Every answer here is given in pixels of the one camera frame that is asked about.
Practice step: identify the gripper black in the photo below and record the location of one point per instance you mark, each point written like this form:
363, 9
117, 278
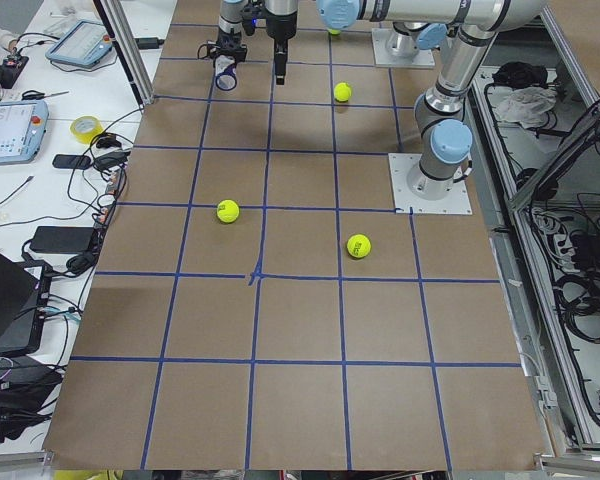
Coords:
228, 41
279, 30

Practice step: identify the tennis ball can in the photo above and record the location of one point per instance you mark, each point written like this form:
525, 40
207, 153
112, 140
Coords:
226, 75

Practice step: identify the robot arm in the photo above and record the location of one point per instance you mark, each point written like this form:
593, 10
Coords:
477, 24
353, 46

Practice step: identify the tennis ball with Wilson print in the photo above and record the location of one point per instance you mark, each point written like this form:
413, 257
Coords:
227, 211

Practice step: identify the tennis ball with Roland Garros print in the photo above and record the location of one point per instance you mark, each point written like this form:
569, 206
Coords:
358, 246

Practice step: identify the teach pendant far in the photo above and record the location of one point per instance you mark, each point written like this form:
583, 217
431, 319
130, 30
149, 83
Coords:
84, 45

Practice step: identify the teach pendant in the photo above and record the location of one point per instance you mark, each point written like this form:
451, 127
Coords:
84, 45
22, 128

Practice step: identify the yellow tape roll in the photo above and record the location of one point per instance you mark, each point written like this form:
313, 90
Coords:
86, 128

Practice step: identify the scissors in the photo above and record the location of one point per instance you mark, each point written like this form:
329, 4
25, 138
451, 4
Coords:
38, 95

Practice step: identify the teach pendant near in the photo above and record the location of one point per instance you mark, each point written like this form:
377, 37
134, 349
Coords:
22, 128

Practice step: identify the white cloth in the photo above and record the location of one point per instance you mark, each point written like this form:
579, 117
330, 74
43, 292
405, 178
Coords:
527, 106

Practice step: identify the black power adapter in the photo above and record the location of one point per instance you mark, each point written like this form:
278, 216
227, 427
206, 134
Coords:
62, 239

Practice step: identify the black laptop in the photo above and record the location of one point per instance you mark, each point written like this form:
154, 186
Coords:
24, 293

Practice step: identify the aluminium frame post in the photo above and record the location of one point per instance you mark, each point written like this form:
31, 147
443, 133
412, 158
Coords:
115, 22

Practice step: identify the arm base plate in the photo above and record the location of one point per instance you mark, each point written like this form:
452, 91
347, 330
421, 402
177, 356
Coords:
394, 49
415, 193

